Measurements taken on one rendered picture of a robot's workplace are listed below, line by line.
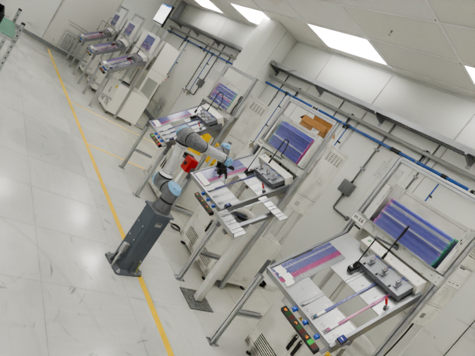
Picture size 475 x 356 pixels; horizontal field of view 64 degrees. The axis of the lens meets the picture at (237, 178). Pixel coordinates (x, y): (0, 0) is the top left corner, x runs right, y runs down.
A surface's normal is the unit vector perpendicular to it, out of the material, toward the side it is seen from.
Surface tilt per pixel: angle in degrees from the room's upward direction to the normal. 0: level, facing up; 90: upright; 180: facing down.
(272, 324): 90
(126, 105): 90
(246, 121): 90
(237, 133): 90
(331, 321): 45
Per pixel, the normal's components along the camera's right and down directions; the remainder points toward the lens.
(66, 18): 0.46, 0.47
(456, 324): -0.69, -0.35
